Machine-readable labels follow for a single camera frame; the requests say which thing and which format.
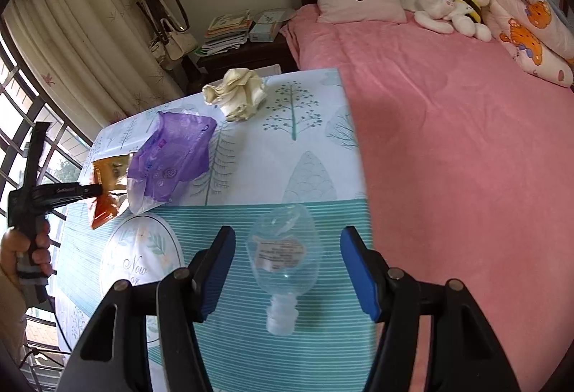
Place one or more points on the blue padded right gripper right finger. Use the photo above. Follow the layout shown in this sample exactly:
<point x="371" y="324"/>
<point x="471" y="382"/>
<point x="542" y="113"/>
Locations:
<point x="362" y="271"/>

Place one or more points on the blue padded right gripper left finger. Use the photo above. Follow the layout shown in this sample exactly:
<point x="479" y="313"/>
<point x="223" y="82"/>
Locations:
<point x="210" y="270"/>

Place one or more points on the clear plastic bottle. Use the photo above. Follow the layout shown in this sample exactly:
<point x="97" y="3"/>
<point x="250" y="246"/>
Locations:
<point x="285" y="254"/>

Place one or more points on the orange snack bag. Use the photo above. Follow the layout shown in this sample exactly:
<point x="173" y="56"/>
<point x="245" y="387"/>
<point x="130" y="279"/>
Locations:
<point x="111" y="174"/>

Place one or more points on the purple plastic bag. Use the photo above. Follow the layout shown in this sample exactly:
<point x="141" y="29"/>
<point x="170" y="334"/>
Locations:
<point x="173" y="156"/>

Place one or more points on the person's left hand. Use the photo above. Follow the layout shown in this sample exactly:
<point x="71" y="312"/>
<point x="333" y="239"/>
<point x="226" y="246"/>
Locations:
<point x="15" y="244"/>

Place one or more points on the metal window grille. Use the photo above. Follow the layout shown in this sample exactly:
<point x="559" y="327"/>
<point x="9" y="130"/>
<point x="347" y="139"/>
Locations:
<point x="31" y="140"/>

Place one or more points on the blue tree pattern tablecloth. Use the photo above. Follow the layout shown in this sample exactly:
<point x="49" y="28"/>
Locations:
<point x="300" y="148"/>

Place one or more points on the pink bed sheet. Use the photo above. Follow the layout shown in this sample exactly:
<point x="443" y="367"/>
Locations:
<point x="468" y="162"/>

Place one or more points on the cream floral curtain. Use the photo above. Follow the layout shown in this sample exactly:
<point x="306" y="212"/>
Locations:
<point x="92" y="57"/>

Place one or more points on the dark wooden nightstand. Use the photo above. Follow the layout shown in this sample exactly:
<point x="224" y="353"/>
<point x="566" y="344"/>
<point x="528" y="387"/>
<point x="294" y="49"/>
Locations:
<point x="202" y="70"/>

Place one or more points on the hanging handbags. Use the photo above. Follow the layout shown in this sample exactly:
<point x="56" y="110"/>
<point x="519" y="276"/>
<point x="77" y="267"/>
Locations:
<point x="173" y="39"/>

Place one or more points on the stack of books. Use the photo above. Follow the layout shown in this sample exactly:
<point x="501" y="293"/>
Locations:
<point x="225" y="32"/>

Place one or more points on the tissue box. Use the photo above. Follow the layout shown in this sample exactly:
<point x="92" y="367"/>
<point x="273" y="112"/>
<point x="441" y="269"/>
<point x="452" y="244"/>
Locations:
<point x="264" y="32"/>

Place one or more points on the cartoon print rolled quilt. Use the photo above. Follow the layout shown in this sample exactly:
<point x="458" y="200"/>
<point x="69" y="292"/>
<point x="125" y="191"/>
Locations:
<point x="534" y="35"/>

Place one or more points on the white bee plush toy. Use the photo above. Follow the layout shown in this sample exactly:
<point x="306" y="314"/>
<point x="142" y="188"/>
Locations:
<point x="466" y="19"/>

